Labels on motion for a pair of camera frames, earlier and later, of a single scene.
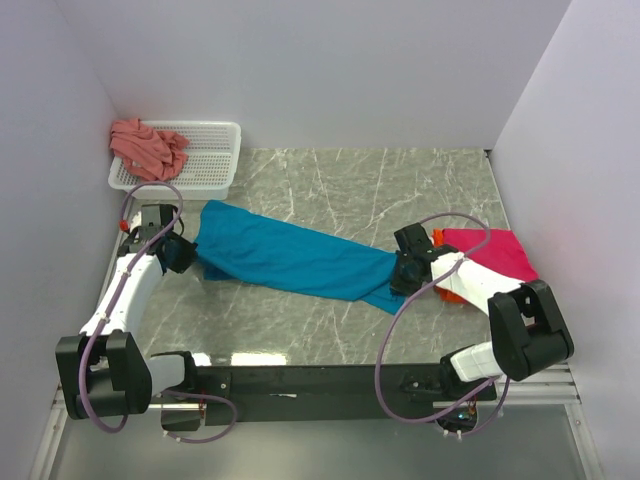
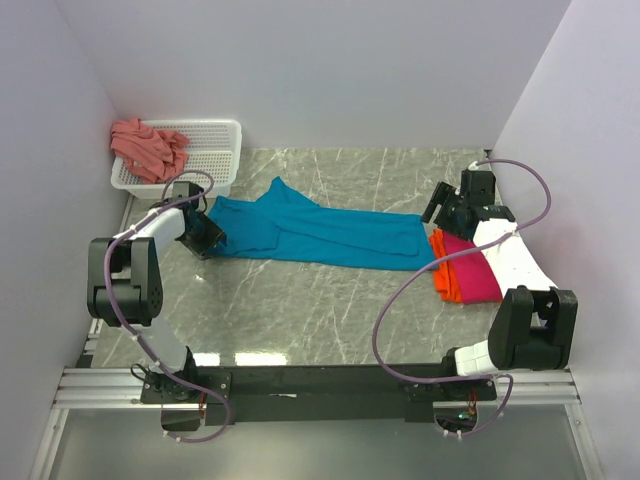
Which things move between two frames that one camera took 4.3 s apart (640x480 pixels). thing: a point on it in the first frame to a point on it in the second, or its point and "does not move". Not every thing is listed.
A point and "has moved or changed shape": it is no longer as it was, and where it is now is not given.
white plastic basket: [213, 155] does not move
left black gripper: [181, 264] to [215, 234]
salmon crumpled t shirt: [151, 154] does not move
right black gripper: [398, 286] to [444, 195]
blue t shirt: [274, 252] has moved or changed shape
